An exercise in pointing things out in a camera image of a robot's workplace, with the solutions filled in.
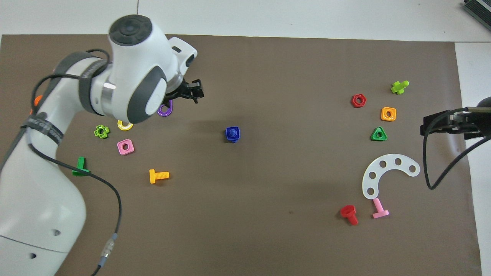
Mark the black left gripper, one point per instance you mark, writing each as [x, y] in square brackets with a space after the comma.
[180, 92]

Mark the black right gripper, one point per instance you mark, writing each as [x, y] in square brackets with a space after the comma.
[477, 119]

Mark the blue triangle-head toy screw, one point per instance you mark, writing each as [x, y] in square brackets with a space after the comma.
[232, 133]

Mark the dark blue square toy nut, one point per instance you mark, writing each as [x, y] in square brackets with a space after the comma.
[237, 130]

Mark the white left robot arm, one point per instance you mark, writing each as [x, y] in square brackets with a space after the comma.
[138, 61]

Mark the lime cross-head toy screw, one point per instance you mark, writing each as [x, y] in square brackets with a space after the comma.
[399, 87]

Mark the orange square toy nut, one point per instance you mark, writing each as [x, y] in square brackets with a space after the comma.
[388, 114]

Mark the green triangular toy nut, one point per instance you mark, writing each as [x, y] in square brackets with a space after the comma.
[379, 134]

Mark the pink square toy nut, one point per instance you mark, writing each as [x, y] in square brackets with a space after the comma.
[125, 146]

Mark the orange-yellow toy screw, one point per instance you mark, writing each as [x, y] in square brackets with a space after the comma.
[158, 176]

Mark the green cross-shaped toy nut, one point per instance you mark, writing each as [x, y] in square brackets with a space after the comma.
[101, 131]

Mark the red hexagonal toy nut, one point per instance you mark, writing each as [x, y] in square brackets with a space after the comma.
[358, 100]

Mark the pink square-head toy screw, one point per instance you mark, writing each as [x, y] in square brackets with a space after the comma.
[379, 209]

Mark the green toy screw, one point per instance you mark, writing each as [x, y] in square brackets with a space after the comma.
[80, 163]

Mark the red hex-head toy screw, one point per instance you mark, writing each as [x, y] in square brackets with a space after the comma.
[349, 214]

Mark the purple four-hole toy plate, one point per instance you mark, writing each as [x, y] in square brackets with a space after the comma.
[165, 113]

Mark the white curved five-hole plate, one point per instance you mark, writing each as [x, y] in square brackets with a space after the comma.
[388, 161]

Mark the yellow three-hole toy plate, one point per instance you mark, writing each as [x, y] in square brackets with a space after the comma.
[123, 126]

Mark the brown table mat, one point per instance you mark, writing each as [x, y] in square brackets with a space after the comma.
[245, 191]

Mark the grey ribbed device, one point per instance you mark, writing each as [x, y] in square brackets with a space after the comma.
[478, 9]

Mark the orange heart-shaped toy plate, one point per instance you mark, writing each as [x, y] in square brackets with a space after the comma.
[37, 101]

